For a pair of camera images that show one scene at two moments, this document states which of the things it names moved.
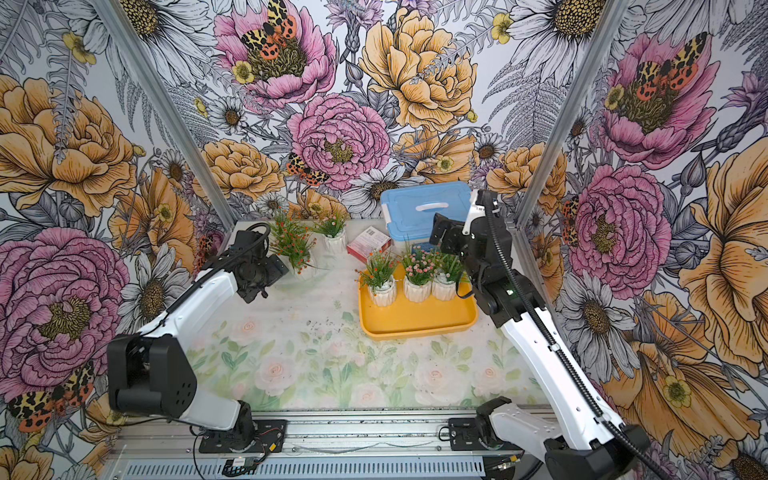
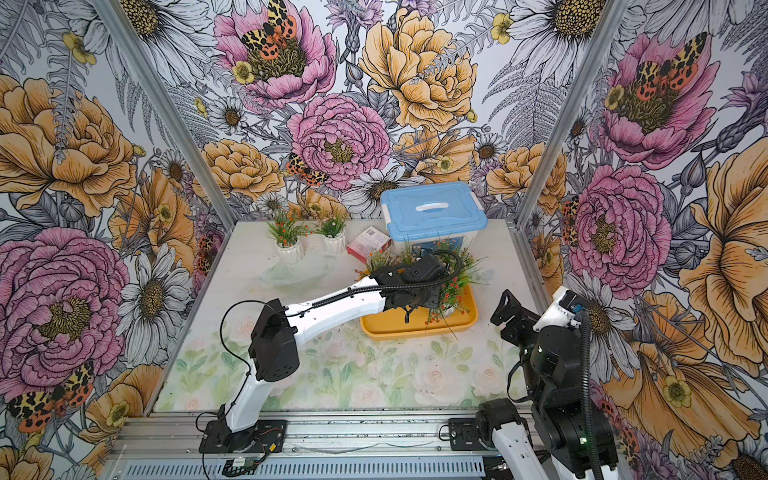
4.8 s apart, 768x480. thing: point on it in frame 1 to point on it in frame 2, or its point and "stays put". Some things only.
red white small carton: (370, 241) stays put
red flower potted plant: (292, 239) to (454, 295)
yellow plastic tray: (406, 319) stays put
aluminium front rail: (318, 440) stays put
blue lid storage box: (409, 211) stays put
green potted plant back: (333, 230) stays put
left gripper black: (274, 269) to (431, 301)
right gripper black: (455, 231) to (524, 319)
